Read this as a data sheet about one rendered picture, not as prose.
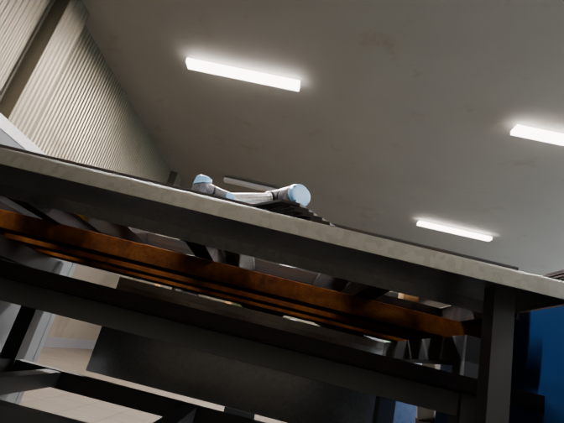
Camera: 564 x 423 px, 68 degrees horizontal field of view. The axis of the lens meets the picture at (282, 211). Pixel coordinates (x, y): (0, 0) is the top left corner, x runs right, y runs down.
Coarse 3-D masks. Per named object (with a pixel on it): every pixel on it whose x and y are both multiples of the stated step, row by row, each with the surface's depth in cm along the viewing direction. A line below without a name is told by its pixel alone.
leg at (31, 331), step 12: (60, 264) 170; (24, 312) 159; (36, 312) 161; (24, 324) 158; (36, 324) 163; (12, 336) 157; (24, 336) 157; (12, 348) 155; (24, 348) 159; (12, 360) 154; (0, 396) 151
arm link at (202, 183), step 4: (196, 176) 183; (200, 176) 182; (204, 176) 182; (196, 180) 182; (200, 180) 181; (204, 180) 181; (208, 180) 182; (196, 184) 181; (200, 184) 180; (204, 184) 181; (208, 184) 182; (192, 188) 181; (196, 188) 180; (200, 188) 180; (204, 188) 181; (208, 188) 182; (212, 188) 183; (208, 192) 182; (212, 192) 182
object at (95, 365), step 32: (128, 288) 175; (256, 320) 172; (96, 352) 166; (128, 352) 167; (160, 352) 167; (192, 352) 167; (160, 384) 163; (192, 384) 164; (224, 384) 164; (256, 384) 164; (288, 384) 165; (320, 384) 165; (288, 416) 161; (320, 416) 162; (352, 416) 162
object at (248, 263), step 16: (0, 144) 108; (64, 160) 108; (128, 176) 107; (192, 192) 106; (96, 224) 153; (112, 224) 146; (336, 224) 105; (128, 240) 168; (144, 240) 164; (160, 240) 167; (176, 240) 168; (400, 240) 104; (224, 256) 152; (240, 256) 145; (464, 256) 103; (272, 272) 164; (288, 272) 165; (304, 272) 166; (336, 288) 158; (432, 304) 144
